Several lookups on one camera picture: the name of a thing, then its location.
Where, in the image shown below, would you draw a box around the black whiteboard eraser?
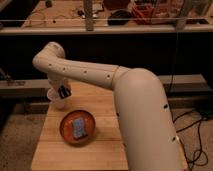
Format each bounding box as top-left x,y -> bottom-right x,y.
58,85 -> 71,99

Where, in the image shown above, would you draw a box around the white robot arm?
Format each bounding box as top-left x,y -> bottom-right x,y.
33,42 -> 184,171

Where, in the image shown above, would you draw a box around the orange round plate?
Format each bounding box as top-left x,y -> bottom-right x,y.
59,110 -> 96,146

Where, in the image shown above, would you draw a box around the blue sponge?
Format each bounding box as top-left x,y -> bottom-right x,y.
71,117 -> 87,139

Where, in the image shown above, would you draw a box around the black bag on bench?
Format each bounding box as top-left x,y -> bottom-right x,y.
107,10 -> 132,26

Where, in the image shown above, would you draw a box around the orange crate on bench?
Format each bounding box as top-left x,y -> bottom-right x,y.
132,5 -> 153,25

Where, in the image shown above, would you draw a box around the grey metal post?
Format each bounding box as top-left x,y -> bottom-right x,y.
83,0 -> 94,31

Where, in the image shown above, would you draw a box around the black floor cable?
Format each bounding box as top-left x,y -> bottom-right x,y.
171,109 -> 213,171

